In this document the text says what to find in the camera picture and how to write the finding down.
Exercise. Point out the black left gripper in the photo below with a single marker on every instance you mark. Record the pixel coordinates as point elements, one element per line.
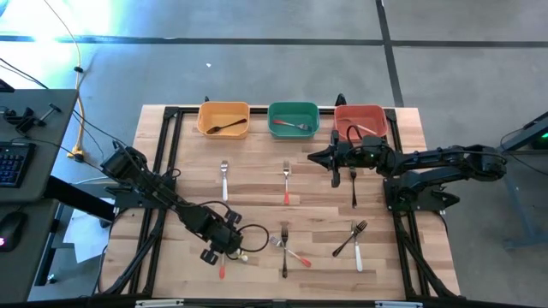
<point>222,239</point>

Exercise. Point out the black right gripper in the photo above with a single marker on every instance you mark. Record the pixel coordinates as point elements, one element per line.
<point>336,141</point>

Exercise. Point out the white round object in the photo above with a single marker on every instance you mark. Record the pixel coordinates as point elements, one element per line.
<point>242,257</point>

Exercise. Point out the black metal fork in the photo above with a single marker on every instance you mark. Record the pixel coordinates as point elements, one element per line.
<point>227,126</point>
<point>347,244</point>
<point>353,192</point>

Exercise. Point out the silver fork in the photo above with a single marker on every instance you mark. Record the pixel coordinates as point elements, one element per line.
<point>284,256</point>

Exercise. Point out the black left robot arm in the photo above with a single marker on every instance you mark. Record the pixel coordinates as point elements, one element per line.
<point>145,179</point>

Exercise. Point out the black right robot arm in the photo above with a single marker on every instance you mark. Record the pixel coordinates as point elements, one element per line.
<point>449,160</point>

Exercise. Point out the green plastic bin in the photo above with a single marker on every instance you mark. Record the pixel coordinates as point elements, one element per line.
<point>295,112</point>

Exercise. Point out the orange plastic bin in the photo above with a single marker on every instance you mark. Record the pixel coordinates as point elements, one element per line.
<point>364,113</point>

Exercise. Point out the yellow plastic bin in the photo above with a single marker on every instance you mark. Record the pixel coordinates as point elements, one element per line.
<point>222,113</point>

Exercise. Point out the white paper sheet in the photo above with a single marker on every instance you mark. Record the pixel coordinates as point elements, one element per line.
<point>85,235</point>

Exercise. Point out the black desk crossbar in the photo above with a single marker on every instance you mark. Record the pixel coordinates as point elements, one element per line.
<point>77,197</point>

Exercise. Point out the dark metal side stand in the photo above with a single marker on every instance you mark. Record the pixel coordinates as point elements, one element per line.
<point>514,199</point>

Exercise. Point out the grey side desk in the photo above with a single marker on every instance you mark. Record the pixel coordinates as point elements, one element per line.
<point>51,141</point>

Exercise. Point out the black computer mouse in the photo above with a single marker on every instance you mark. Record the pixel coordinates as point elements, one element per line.
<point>10,229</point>

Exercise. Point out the black keyboard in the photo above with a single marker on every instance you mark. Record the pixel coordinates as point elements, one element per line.
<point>15,164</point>

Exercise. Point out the black desk clamp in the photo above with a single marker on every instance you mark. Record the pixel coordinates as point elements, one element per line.
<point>21,120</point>

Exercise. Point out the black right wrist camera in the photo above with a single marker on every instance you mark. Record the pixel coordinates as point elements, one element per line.
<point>353,156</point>

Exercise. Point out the black aluminium table frame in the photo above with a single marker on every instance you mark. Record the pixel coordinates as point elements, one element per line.
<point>258,110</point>

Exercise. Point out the white plastic bracket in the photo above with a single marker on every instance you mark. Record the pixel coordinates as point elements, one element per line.
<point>158,303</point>
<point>398,304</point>

